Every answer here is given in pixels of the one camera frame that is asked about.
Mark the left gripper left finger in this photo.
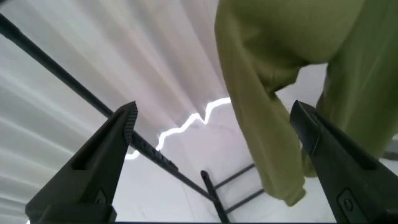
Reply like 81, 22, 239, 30
24, 101, 139, 223

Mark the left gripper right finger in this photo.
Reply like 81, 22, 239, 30
289, 100, 398, 223

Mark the green long-sleeved shirt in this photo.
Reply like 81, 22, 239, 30
213, 0, 398, 207

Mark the black clothes rack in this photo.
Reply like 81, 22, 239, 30
0, 14, 265, 223

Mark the white curtain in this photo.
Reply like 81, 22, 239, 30
0, 0, 233, 224

